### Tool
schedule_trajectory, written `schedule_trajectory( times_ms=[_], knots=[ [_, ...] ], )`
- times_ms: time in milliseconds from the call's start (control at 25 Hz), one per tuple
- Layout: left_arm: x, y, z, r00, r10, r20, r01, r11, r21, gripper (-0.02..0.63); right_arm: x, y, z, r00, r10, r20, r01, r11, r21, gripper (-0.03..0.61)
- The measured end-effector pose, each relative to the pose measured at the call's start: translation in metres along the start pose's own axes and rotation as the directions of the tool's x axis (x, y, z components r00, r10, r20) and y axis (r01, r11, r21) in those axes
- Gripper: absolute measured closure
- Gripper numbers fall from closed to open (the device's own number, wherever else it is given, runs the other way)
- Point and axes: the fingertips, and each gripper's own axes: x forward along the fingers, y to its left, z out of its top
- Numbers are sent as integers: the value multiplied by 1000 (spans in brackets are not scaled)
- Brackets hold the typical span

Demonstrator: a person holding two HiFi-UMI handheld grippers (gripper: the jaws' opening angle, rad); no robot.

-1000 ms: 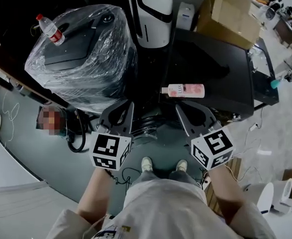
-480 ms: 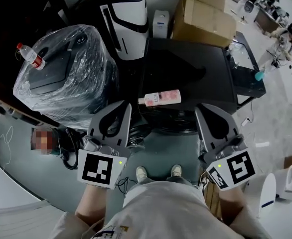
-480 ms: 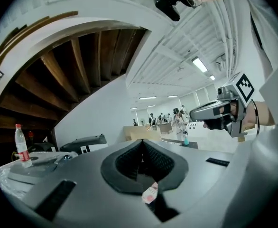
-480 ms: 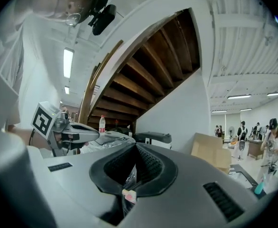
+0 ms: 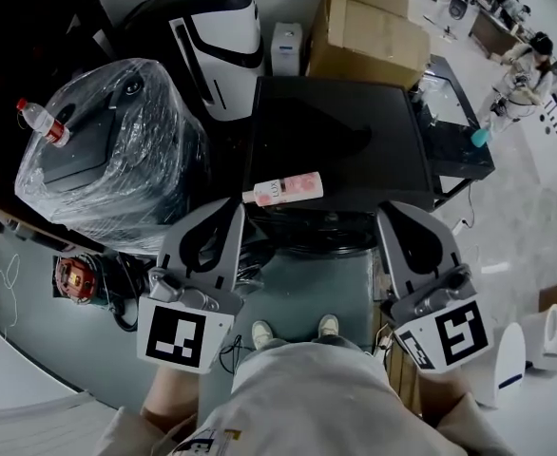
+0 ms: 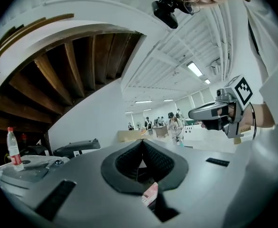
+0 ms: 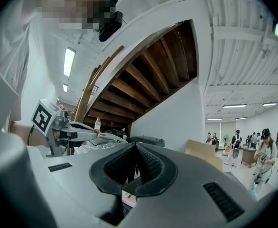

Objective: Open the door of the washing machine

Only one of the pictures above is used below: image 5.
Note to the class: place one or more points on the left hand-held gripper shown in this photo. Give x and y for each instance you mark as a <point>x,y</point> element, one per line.
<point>176,335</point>

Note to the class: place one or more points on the red power tool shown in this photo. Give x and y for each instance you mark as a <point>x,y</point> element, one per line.
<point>76,278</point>

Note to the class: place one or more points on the teal bottle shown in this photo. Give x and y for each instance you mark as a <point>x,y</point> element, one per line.
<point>481,137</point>

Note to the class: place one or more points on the wooden crate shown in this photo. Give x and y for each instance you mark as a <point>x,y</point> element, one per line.
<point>402,378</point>

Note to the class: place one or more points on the person's white shoe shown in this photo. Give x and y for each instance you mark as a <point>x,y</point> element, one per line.
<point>328,326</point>
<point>262,334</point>

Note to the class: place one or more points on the person's left white shoe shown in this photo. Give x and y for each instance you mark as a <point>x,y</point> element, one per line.
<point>262,334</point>

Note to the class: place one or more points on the person's right forearm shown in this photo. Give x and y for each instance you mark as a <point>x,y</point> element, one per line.
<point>447,394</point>

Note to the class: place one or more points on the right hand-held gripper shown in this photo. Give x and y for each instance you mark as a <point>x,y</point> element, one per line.
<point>459,335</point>

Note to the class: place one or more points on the large cardboard box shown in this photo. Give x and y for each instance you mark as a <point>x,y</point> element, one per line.
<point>369,41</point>

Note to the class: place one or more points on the white toilet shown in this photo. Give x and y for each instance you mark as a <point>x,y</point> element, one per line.
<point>551,335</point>

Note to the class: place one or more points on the red label water bottle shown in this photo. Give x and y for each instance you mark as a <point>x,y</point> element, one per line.
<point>45,124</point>

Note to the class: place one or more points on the person's beige shirt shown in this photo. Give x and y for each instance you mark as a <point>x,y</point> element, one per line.
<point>312,397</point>

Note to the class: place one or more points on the black sink counter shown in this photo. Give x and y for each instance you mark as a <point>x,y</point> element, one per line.
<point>454,155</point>

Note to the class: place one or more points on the white curved desk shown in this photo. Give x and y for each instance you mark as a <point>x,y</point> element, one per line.
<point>22,397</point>

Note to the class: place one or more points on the plastic wrapped black appliance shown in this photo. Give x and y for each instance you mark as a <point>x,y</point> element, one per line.
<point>112,159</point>

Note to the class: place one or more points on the person's right white shoe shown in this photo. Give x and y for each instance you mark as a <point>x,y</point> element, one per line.
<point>328,326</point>

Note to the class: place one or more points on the pink shower gel bottle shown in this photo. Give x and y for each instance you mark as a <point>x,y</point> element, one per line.
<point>288,188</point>

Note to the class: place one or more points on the white and black machine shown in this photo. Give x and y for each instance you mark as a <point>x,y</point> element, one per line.
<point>221,41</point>

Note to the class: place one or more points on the white cabinet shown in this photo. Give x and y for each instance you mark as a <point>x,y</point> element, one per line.
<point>551,155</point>

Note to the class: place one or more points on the brown desk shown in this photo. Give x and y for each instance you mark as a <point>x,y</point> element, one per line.
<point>492,29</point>

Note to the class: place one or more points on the small white box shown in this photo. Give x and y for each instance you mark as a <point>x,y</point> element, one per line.
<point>286,48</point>

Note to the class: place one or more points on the white oval panel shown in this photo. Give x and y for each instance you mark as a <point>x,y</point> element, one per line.
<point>504,368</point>

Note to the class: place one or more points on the black washing machine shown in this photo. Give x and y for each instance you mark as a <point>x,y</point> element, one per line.
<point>335,131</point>

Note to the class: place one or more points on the person's left forearm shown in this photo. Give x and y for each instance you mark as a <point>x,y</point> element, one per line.
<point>174,392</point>

